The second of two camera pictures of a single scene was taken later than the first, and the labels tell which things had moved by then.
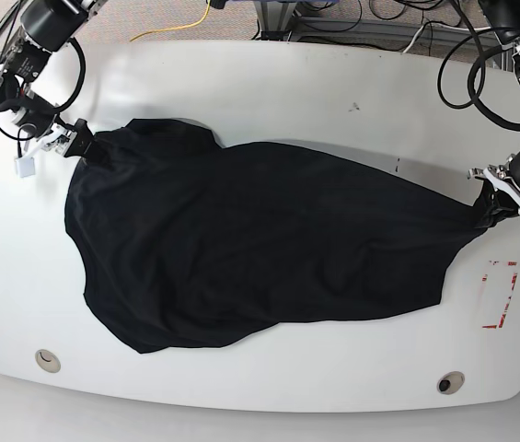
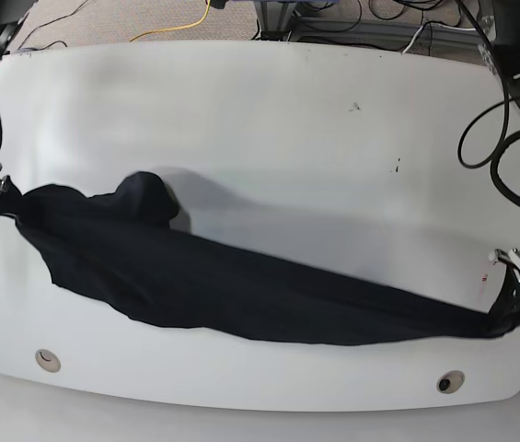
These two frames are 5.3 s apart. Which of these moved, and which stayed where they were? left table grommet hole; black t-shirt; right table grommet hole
Moved: black t-shirt
Stayed: left table grommet hole; right table grommet hole
